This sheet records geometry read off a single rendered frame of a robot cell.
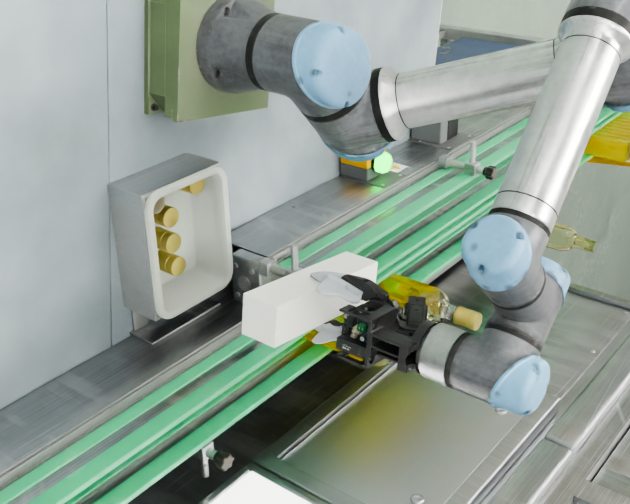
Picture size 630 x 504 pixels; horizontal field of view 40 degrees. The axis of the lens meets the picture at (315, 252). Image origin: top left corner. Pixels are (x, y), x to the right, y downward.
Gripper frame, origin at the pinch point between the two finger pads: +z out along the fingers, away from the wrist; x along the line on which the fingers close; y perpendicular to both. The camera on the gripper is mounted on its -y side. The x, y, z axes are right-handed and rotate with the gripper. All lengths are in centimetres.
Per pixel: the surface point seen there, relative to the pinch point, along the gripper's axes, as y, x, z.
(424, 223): -60, 7, 17
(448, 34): -181, -17, 84
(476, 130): -92, -7, 24
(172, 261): 1.8, 2.3, 28.5
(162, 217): 4.0, -5.8, 28.6
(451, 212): -67, 5, 15
